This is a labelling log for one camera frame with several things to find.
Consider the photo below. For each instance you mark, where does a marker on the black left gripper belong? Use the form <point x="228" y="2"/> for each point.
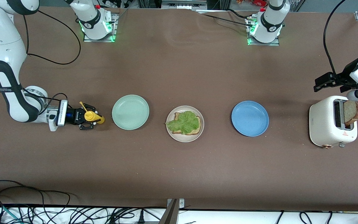
<point x="342" y="78"/>

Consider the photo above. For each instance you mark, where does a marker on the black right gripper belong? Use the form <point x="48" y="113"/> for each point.
<point x="75" y="116"/>

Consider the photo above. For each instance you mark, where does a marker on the yellow squeeze bottle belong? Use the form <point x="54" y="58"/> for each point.
<point x="90" y="116"/>

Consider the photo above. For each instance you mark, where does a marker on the green lettuce leaf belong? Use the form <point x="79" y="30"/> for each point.
<point x="183" y="122"/>

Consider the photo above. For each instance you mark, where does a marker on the light-crust bread slice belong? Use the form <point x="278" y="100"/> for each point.
<point x="198" y="125"/>

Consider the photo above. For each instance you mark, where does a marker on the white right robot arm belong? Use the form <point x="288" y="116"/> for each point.
<point x="5" y="37"/>

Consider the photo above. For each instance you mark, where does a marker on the mint green plate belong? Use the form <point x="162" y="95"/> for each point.
<point x="130" y="112"/>

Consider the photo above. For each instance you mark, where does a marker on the blue plate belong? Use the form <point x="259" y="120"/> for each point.
<point x="250" y="118"/>

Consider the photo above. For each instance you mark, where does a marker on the beige plate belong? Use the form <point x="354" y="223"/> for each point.
<point x="183" y="139"/>

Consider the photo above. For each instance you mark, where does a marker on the dark-crust bread slice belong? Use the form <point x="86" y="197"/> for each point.
<point x="351" y="112"/>

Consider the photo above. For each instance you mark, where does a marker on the white toaster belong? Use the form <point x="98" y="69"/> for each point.
<point x="322" y="124"/>

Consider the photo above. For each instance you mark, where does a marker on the black power plug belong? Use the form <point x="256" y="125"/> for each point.
<point x="141" y="219"/>

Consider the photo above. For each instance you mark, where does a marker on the red package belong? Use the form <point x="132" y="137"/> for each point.
<point x="253" y="2"/>

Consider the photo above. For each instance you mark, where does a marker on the dark grey metal beam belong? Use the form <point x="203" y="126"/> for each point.
<point x="169" y="216"/>

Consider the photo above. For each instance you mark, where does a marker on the grey power strip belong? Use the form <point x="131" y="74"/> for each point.
<point x="183" y="4"/>

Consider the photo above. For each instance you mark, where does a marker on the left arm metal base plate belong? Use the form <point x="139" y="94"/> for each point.
<point x="272" y="44"/>

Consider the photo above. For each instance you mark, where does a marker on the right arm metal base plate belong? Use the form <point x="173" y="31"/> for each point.
<point x="114" y="28"/>

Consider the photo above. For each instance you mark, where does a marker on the silver table bracket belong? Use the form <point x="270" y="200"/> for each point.
<point x="181" y="203"/>

